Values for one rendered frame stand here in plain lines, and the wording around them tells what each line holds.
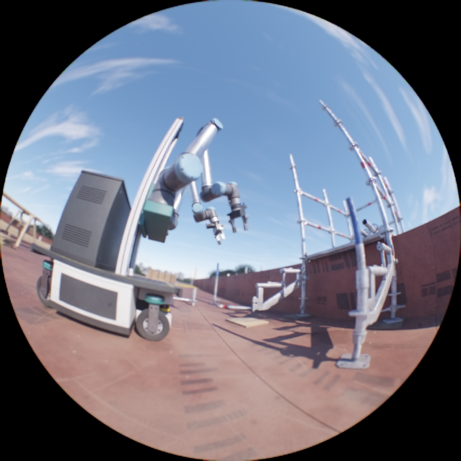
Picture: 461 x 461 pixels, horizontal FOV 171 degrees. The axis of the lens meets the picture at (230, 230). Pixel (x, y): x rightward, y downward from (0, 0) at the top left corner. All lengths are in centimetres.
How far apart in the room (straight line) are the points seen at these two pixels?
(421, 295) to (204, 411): 149
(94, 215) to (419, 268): 218
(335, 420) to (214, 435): 28
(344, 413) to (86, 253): 114
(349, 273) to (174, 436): 170
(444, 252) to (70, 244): 235
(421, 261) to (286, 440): 139
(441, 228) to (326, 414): 139
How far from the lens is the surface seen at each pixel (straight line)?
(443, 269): 153
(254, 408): 51
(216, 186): 102
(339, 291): 178
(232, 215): 112
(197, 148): 97
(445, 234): 156
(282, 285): 172
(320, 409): 53
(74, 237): 96
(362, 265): 73
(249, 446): 42
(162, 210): 82
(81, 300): 84
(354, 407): 55
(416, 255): 153
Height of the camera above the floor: 36
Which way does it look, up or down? 21 degrees up
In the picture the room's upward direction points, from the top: 5 degrees clockwise
